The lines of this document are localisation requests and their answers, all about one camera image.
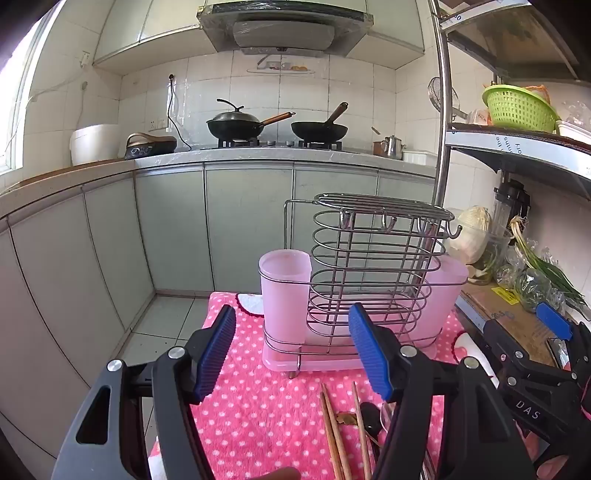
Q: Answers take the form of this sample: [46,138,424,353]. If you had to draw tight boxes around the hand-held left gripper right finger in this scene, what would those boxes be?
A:
[348,302,539,480]

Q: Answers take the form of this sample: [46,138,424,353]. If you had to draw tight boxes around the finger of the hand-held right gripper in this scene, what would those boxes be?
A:
[484,318,555,393]
[536,302,591,370]

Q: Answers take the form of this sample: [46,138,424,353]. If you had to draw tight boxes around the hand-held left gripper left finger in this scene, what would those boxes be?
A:
[51,304,238,480]

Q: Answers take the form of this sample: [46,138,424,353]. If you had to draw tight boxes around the pink plastic utensil cup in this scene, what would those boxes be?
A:
[418,255,468,344]
[259,249,313,346]

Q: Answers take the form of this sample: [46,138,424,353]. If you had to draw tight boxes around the wooden chopstick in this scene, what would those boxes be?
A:
[320,392,345,480]
[352,381,373,480]
[322,383,354,480]

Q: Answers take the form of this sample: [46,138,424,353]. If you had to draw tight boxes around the steel wire utensil rack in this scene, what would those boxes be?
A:
[284,192,463,380]

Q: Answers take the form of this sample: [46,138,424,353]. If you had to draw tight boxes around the person's right hand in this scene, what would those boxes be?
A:
[536,452,578,480]

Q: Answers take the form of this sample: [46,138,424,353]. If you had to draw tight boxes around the person's left hand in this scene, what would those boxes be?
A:
[256,466,302,480]

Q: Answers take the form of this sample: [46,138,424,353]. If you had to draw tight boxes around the plastic bag of greens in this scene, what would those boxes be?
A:
[495,257,565,311]

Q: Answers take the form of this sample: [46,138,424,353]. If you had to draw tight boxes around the pink plastic drip tray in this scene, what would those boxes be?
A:
[262,339,439,373]

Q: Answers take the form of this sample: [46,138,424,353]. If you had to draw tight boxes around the green onions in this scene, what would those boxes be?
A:
[509,216,591,320]

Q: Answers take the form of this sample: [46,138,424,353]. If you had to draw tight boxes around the pink polka dot blanket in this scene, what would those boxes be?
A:
[147,291,539,480]

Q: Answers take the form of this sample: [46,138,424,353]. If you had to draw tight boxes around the glass bowl of vegetables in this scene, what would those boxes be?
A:
[467,229,512,285]

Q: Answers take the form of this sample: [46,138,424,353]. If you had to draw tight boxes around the napa cabbage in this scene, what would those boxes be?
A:
[444,206,493,267]

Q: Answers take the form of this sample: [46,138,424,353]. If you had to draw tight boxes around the blender with black lid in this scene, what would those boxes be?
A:
[491,181,532,234]

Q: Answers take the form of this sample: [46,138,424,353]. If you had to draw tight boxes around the grey kitchen counter cabinets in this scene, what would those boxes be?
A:
[0,148,444,444]

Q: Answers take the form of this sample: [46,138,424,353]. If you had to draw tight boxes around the white plastic container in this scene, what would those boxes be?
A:
[555,120,591,140]

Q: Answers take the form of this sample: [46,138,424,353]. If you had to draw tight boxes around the steel kettle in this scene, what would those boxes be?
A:
[381,134,407,160]

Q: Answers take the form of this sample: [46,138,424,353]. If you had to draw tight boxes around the green plastic basket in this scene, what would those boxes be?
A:
[482,84,560,134]

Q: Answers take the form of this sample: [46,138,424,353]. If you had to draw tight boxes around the black beige electric cooker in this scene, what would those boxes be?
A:
[124,132,178,161]

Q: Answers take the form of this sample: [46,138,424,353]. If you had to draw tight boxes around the gas stove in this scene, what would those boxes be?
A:
[216,137,346,150]

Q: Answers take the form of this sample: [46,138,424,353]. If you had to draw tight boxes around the black wok with lid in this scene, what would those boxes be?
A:
[206,98,296,140]

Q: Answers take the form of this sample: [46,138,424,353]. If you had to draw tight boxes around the metal shelf rack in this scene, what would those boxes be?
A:
[427,0,591,324]

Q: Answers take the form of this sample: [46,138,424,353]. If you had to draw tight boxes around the white rice cooker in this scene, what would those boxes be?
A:
[69,124,136,167]

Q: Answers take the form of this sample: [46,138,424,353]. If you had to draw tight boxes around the steel strainer ladle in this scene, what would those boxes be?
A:
[427,76,468,119]

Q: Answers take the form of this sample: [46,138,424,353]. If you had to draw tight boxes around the window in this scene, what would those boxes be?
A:
[0,14,51,176]

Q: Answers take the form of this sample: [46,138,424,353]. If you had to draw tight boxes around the upper kitchen cabinets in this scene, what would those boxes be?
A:
[92,0,426,75]

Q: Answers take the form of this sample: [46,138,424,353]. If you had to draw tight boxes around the range hood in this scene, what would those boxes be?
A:
[198,0,375,58]

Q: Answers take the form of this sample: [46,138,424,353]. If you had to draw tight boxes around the black wok wooden handle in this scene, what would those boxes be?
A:
[291,102,350,142]

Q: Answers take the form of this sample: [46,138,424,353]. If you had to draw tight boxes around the black power cable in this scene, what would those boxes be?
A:
[165,75,193,151]

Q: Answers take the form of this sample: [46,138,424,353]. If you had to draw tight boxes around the glass wall shelf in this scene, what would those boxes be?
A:
[246,59,317,75]

